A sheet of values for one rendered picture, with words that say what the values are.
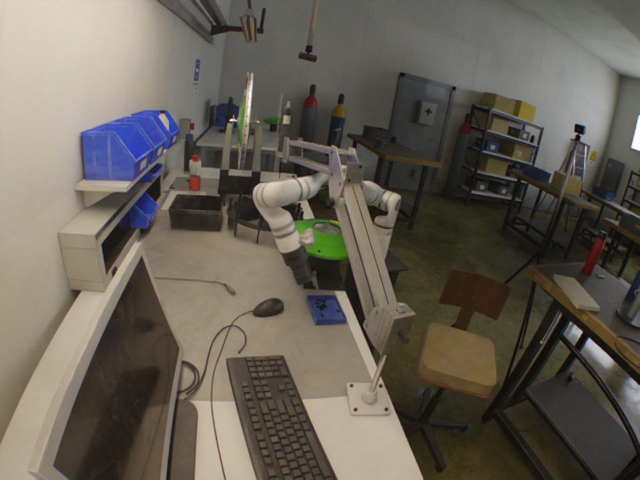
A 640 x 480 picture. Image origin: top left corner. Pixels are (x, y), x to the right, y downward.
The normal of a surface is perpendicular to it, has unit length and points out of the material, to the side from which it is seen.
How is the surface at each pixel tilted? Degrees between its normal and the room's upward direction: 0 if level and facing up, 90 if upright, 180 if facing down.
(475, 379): 0
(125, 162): 92
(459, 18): 90
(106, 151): 92
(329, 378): 0
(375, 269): 37
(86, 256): 90
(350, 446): 0
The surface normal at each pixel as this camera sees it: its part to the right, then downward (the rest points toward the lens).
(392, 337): 0.40, 0.44
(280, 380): 0.24, -0.89
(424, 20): 0.18, 0.44
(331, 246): 0.19, -0.67
